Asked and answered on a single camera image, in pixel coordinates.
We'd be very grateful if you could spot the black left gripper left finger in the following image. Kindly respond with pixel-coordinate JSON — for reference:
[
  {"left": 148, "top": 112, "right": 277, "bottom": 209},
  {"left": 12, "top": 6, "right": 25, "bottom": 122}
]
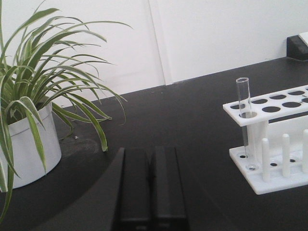
[{"left": 112, "top": 148, "right": 150, "bottom": 231}]

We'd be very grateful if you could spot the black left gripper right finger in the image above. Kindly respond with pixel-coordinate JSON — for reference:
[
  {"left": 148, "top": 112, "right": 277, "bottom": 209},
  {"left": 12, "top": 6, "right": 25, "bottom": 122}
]
[{"left": 151, "top": 146, "right": 188, "bottom": 231}]

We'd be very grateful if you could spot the tall clear test tube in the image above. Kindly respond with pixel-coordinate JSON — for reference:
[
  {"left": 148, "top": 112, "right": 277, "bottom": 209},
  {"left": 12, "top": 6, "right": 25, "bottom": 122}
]
[{"left": 236, "top": 77, "right": 258, "bottom": 171}]

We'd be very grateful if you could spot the white plant pot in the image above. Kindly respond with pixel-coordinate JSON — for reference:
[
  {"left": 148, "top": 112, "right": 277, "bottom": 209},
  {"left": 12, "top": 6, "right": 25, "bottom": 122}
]
[{"left": 8, "top": 103, "right": 62, "bottom": 189}]

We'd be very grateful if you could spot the white test tube rack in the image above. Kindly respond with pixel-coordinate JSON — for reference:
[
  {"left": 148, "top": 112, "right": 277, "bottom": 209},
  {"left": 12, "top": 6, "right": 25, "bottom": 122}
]
[{"left": 223, "top": 85, "right": 308, "bottom": 194}]

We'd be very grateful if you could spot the green spider plant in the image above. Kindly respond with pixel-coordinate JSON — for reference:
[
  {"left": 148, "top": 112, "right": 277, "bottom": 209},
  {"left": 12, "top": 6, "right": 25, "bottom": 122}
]
[{"left": 0, "top": 0, "right": 133, "bottom": 222}]

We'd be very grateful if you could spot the black socket box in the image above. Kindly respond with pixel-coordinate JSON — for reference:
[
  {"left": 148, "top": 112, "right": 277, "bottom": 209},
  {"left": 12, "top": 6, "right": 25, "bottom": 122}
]
[{"left": 286, "top": 35, "right": 308, "bottom": 61}]

